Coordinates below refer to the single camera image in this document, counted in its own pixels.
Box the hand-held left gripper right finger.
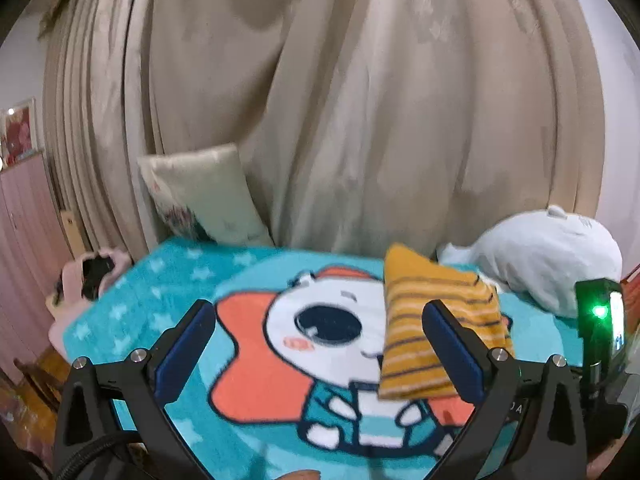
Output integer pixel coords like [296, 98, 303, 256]
[421, 299, 586, 480]

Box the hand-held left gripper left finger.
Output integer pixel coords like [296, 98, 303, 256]
[52, 299, 217, 480]

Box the yellow striped shirt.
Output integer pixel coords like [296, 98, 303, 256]
[377, 242, 516, 402]

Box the person's right forearm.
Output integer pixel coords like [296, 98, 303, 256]
[587, 440, 640, 480]

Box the teal star cartoon blanket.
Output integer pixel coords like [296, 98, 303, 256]
[60, 237, 596, 480]

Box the white plush toy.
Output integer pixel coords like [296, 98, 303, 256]
[437, 205, 623, 318]

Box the black garment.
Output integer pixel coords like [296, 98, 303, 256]
[80, 255, 117, 301]

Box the pink chair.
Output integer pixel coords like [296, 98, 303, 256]
[47, 247, 133, 356]

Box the cream printed pillow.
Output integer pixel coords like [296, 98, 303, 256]
[137, 142, 275, 247]

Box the pink wardrobe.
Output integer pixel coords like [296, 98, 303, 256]
[0, 152, 76, 376]

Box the beige curtain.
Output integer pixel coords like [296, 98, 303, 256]
[40, 0, 608, 261]

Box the red framed wall picture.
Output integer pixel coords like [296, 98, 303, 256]
[0, 97, 38, 163]

